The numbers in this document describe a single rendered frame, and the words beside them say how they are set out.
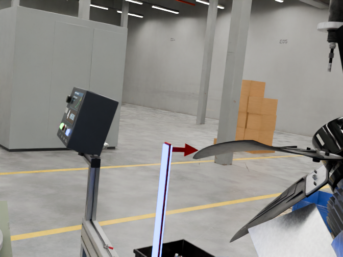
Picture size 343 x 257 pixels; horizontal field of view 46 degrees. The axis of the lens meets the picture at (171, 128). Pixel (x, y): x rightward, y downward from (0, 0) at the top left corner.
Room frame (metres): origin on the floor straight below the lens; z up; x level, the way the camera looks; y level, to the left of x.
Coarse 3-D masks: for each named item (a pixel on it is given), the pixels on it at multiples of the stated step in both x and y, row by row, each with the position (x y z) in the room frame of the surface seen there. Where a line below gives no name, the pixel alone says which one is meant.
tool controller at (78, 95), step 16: (80, 96) 1.27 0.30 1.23; (96, 96) 1.23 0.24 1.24; (80, 112) 1.22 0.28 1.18; (96, 112) 1.24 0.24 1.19; (112, 112) 1.26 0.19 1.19; (80, 128) 1.22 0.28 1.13; (96, 128) 1.24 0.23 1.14; (64, 144) 1.25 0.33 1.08; (80, 144) 1.22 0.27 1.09; (96, 144) 1.24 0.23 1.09
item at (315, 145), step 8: (336, 120) 0.89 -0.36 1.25; (320, 128) 0.90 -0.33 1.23; (328, 128) 0.89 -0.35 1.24; (336, 128) 0.88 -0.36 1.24; (320, 136) 0.90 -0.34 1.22; (328, 136) 0.88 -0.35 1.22; (336, 136) 0.87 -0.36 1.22; (312, 144) 0.93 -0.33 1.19; (320, 144) 0.89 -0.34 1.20; (328, 144) 0.87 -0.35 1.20; (336, 144) 0.86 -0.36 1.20; (336, 152) 0.85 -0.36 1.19; (328, 168) 0.88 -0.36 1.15; (336, 168) 0.87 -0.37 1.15; (336, 176) 0.82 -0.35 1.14; (328, 184) 0.86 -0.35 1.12; (336, 184) 0.84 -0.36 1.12
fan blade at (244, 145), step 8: (216, 144) 0.73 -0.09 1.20; (224, 144) 0.72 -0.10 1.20; (232, 144) 0.71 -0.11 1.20; (240, 144) 0.71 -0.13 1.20; (248, 144) 0.70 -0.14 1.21; (256, 144) 0.69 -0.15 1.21; (264, 144) 0.69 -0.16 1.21; (200, 152) 0.81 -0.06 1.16; (208, 152) 0.82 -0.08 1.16; (216, 152) 0.83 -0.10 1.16; (224, 152) 0.85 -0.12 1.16; (288, 152) 0.74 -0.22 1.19; (296, 152) 0.74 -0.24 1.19; (304, 152) 0.78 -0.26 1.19; (312, 152) 0.80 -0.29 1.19
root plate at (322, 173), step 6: (318, 168) 0.96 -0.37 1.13; (324, 168) 0.94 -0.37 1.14; (312, 174) 0.96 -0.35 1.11; (318, 174) 0.94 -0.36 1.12; (324, 174) 0.91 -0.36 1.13; (306, 180) 0.96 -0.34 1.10; (312, 180) 0.94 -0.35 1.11; (318, 180) 0.91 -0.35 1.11; (324, 180) 0.89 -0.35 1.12; (306, 186) 0.94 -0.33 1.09; (312, 186) 0.91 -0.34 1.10; (318, 186) 0.89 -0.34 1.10; (306, 192) 0.91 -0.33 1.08
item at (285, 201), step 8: (304, 176) 0.98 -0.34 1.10; (296, 184) 0.98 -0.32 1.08; (304, 184) 0.94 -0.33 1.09; (288, 192) 0.98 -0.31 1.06; (296, 192) 0.94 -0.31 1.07; (304, 192) 0.91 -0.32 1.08; (280, 200) 0.97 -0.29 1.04; (288, 200) 0.93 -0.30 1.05; (296, 200) 0.91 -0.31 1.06; (264, 208) 1.03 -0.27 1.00; (272, 208) 0.98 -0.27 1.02; (280, 208) 0.93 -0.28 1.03; (288, 208) 0.91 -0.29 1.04; (256, 216) 1.02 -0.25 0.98; (264, 216) 0.96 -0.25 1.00; (272, 216) 0.93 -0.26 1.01; (256, 224) 0.95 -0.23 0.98; (240, 232) 0.98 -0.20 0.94; (248, 232) 0.94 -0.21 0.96; (232, 240) 0.96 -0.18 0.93
